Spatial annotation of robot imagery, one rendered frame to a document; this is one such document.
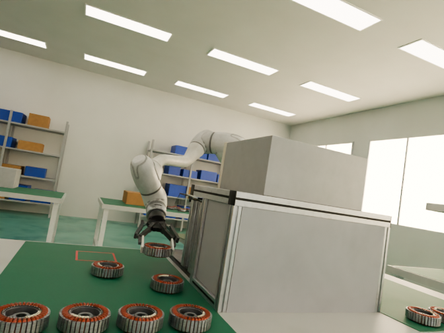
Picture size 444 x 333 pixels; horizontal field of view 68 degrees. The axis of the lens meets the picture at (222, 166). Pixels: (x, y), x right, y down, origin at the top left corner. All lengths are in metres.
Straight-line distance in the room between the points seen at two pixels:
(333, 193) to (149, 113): 7.29
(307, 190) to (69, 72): 7.51
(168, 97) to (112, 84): 1.33
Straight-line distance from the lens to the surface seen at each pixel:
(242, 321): 1.04
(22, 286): 1.15
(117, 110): 8.20
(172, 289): 1.15
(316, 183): 1.20
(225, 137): 1.87
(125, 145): 8.12
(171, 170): 7.74
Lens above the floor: 1.11
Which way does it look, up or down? 4 degrees up
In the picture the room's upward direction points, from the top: 9 degrees clockwise
